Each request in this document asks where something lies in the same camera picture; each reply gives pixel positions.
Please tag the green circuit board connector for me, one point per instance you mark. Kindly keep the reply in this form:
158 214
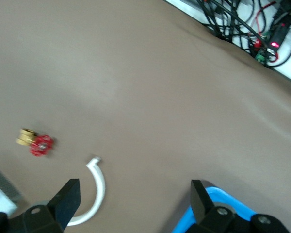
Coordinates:
260 56

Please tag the grey metal power supply box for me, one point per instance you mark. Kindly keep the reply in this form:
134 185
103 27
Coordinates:
0 194

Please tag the black plug with red light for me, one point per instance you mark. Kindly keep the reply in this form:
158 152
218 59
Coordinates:
277 36

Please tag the blue plastic tray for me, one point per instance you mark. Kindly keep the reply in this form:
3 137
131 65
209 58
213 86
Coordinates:
189 217

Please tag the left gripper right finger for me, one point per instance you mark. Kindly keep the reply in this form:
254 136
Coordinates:
201 201

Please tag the brass valve red handwheel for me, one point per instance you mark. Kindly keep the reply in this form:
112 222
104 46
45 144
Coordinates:
40 145

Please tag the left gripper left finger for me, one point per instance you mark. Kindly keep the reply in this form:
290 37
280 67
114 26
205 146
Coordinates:
65 201

